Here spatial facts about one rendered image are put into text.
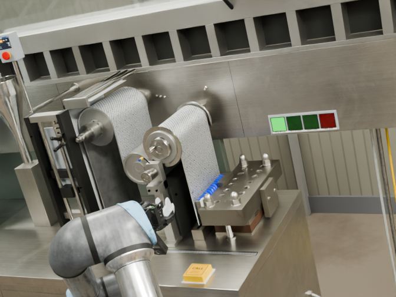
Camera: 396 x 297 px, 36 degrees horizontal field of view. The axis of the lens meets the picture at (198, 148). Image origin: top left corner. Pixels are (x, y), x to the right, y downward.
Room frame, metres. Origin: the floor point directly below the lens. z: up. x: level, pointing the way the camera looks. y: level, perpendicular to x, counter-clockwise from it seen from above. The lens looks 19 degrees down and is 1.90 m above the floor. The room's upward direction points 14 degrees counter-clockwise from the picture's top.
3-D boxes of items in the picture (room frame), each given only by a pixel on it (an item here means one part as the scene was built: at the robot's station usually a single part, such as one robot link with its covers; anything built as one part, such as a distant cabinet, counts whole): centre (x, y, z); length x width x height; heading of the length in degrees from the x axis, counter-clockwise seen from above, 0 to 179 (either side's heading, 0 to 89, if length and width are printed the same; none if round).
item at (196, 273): (1.70, 0.09, 0.91); 0.07 x 0.07 x 0.02; 60
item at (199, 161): (2.06, 0.00, 1.13); 0.23 x 0.01 x 0.18; 150
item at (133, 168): (2.15, 0.16, 1.17); 0.26 x 0.12 x 0.12; 150
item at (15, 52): (2.28, 0.58, 1.66); 0.07 x 0.07 x 0.10; 68
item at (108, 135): (2.22, 0.27, 1.33); 0.25 x 0.14 x 0.14; 150
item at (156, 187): (1.96, 0.17, 1.05); 0.06 x 0.05 x 0.31; 150
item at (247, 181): (2.03, -0.12, 1.00); 0.40 x 0.16 x 0.06; 150
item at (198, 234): (2.06, 0.00, 0.92); 0.28 x 0.04 x 0.04; 150
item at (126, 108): (2.15, 0.17, 1.16); 0.39 x 0.23 x 0.51; 60
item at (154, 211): (1.71, 0.20, 1.12); 0.12 x 0.08 x 0.09; 150
